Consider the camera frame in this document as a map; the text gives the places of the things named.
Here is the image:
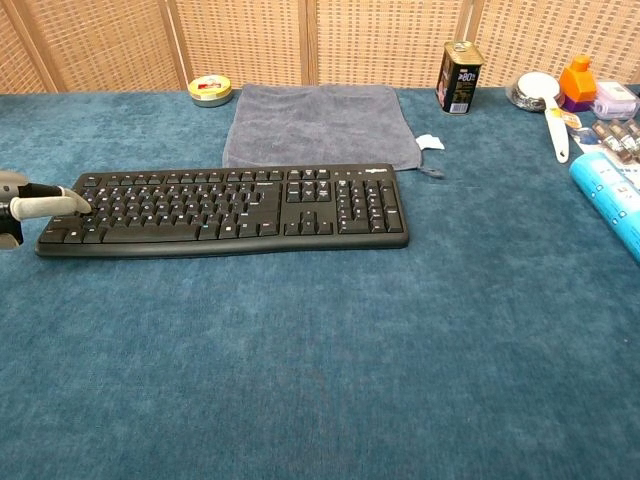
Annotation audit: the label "blue velvet tablecloth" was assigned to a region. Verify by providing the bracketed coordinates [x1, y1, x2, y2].
[0, 84, 640, 480]

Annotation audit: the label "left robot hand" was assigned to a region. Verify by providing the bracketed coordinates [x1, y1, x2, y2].
[0, 170, 93, 252]

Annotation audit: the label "clear plastic box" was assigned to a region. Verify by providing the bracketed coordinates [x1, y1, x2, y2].
[590, 81, 640, 121]

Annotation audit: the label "orange plastic bottle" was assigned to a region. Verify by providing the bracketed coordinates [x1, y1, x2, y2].
[558, 54, 599, 113]

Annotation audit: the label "round yellow tin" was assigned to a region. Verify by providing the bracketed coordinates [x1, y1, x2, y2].
[187, 74, 234, 108]

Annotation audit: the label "packaged brown items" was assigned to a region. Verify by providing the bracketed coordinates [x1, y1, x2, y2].
[575, 117, 640, 164]

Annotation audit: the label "white handled scoop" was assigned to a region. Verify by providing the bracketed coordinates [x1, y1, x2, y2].
[517, 71, 571, 164]

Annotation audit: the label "black and gold can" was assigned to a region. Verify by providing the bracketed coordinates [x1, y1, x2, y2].
[435, 40, 486, 117]

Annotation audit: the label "black computer keyboard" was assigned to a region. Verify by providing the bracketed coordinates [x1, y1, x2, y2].
[33, 163, 411, 260]

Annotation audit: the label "grey microfibre towel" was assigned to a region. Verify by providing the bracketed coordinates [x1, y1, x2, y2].
[222, 83, 446, 180]

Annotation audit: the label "folding rattan screen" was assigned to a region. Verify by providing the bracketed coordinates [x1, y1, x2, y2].
[0, 0, 640, 95]

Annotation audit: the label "light blue printed roll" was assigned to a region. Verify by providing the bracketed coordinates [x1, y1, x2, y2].
[569, 152, 640, 265]

